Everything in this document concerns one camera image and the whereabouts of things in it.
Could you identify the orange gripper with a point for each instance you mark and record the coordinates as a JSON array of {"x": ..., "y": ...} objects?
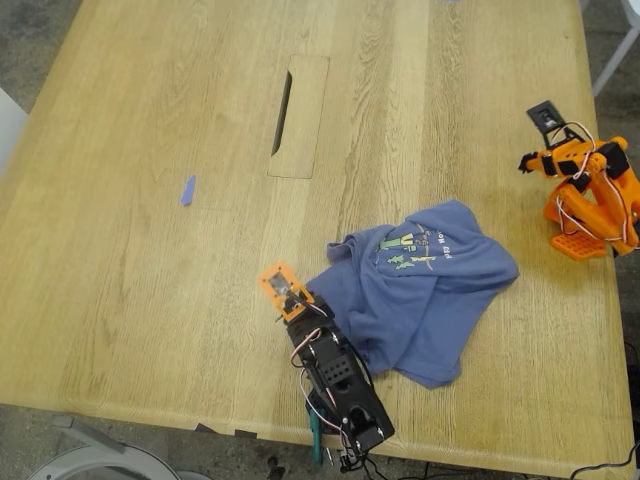
[{"x": 535, "y": 162}]

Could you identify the white chair frame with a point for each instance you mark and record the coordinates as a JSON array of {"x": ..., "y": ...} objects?
[{"x": 615, "y": 60}]

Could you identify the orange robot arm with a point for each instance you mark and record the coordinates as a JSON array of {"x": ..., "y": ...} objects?
[{"x": 605, "y": 200}]

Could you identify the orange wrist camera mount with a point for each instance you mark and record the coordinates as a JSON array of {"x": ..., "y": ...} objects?
[{"x": 270, "y": 287}]

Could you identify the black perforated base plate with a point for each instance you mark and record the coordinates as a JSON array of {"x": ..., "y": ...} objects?
[{"x": 314, "y": 400}]

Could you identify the small blue plastic piece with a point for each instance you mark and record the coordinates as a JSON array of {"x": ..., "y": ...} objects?
[{"x": 187, "y": 192}]

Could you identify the white round pedestal base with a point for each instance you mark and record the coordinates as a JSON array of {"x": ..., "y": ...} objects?
[{"x": 192, "y": 476}]

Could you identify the white furniture piece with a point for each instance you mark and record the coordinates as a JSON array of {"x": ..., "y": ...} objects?
[{"x": 10, "y": 130}]

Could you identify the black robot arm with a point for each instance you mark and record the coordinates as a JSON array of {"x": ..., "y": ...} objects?
[{"x": 345, "y": 385}]

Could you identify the blue T-shirt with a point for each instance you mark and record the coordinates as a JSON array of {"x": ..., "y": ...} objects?
[{"x": 430, "y": 310}]

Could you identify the orange perforated base plate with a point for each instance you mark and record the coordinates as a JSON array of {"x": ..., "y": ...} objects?
[{"x": 580, "y": 247}]

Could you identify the grey white round chair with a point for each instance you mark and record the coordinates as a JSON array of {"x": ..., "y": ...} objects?
[{"x": 100, "y": 472}]

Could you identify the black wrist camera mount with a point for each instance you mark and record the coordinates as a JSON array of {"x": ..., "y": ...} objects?
[{"x": 545, "y": 117}]

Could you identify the black tape patch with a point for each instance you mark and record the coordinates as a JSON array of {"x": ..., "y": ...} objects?
[{"x": 206, "y": 428}]

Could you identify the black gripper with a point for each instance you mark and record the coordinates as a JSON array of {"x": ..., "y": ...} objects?
[{"x": 306, "y": 320}]

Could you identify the teal table clamp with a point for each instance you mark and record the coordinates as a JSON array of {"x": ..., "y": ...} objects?
[{"x": 316, "y": 435}]

